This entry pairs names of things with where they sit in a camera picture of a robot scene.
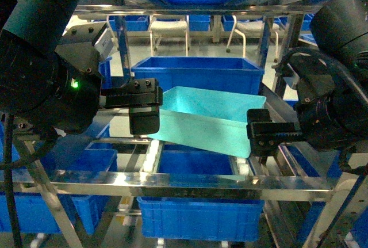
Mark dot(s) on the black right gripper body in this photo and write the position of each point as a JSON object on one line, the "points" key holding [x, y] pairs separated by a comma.
{"points": [[333, 121]]}

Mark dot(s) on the blue crate behind teal bin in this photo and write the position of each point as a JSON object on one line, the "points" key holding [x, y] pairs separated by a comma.
{"points": [[234, 75]]}

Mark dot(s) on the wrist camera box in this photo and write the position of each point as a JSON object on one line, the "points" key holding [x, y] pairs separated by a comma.
{"points": [[306, 75], [85, 46]]}

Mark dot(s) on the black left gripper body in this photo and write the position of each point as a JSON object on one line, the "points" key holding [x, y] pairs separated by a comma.
{"points": [[50, 94]]}

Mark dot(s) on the white roller track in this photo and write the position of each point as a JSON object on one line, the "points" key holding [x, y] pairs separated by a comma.
{"points": [[152, 157]]}

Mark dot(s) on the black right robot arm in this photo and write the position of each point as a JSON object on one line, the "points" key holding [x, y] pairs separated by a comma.
{"points": [[339, 29]]}

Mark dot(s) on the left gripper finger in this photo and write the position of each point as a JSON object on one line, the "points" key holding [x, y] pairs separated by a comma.
{"points": [[144, 121], [138, 93]]}

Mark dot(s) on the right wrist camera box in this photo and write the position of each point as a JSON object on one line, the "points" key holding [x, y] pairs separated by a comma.
{"points": [[306, 75]]}

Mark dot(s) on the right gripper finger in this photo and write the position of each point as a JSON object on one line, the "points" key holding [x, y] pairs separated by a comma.
{"points": [[265, 137], [258, 116]]}

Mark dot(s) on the blue crate lower middle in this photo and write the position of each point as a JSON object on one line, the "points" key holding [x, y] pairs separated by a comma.
{"points": [[199, 219]]}

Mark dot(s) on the blue crate lower left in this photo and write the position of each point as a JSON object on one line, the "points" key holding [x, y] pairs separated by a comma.
{"points": [[74, 153]]}

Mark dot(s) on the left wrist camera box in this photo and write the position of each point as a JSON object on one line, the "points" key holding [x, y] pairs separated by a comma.
{"points": [[85, 46]]}

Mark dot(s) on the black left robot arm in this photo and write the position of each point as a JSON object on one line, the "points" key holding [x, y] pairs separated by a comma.
{"points": [[31, 31]]}

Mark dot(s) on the teal plastic bin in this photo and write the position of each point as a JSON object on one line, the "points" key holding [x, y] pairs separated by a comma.
{"points": [[210, 120]]}

